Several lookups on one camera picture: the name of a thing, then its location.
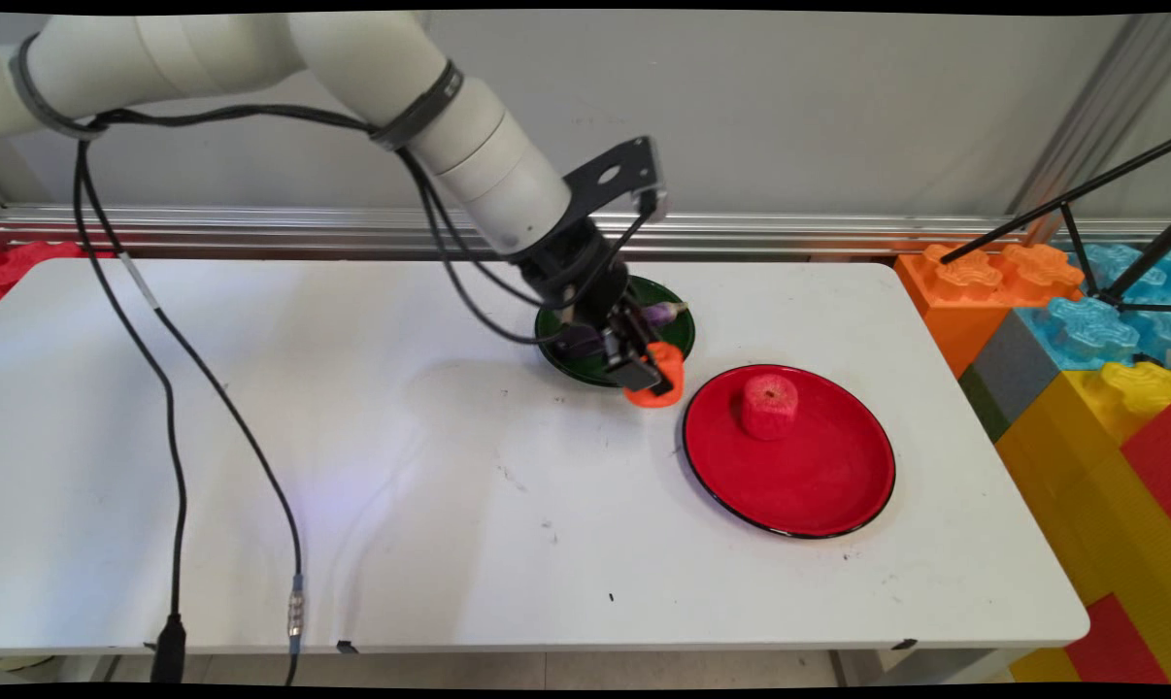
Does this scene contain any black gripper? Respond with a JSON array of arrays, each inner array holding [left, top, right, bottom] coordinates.
[[519, 218, 666, 391]]

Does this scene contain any orange toy vegetable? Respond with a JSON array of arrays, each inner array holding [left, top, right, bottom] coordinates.
[[623, 342, 686, 409]]

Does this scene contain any dark green round plate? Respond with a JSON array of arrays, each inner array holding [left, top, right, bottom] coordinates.
[[534, 275, 696, 389]]

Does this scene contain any red toy fruit chunk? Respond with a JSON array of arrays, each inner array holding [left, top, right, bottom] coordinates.
[[739, 373, 802, 442]]

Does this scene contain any red round plate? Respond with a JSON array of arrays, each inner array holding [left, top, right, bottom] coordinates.
[[682, 364, 897, 540]]

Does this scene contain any orange giant building block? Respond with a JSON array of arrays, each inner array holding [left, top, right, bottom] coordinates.
[[893, 243, 1086, 380]]

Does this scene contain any green giant building block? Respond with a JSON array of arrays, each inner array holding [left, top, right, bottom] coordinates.
[[956, 363, 1014, 445]]

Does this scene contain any grey giant building block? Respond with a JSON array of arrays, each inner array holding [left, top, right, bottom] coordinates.
[[970, 309, 1064, 424]]

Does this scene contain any black tripod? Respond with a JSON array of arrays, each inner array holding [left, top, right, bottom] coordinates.
[[939, 135, 1171, 315]]

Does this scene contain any blue giant building block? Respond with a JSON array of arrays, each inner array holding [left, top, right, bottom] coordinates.
[[1016, 243, 1171, 373]]

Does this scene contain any yellow giant building block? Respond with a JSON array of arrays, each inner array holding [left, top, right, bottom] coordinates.
[[994, 361, 1171, 683]]

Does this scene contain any red giant building block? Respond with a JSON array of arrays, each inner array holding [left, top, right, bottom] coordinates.
[[0, 240, 96, 303], [1119, 402, 1171, 527], [1064, 593, 1171, 685]]

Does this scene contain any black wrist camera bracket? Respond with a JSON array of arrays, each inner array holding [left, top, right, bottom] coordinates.
[[562, 136, 668, 222]]

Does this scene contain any dark strap on arm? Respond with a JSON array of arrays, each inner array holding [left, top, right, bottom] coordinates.
[[369, 60, 466, 152]]

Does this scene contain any black cable with metal connector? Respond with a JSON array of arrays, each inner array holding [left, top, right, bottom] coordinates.
[[79, 105, 567, 686]]

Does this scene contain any aluminium rail along wall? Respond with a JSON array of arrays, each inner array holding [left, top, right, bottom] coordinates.
[[0, 202, 1171, 261]]

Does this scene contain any black cable with thick plug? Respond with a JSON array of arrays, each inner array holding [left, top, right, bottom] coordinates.
[[73, 116, 190, 683]]

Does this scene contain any aluminium upright post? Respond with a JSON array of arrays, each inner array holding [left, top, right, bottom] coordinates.
[[1007, 14, 1171, 246]]

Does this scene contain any grey strap on arm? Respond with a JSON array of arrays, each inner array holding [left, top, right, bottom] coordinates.
[[8, 34, 109, 143]]

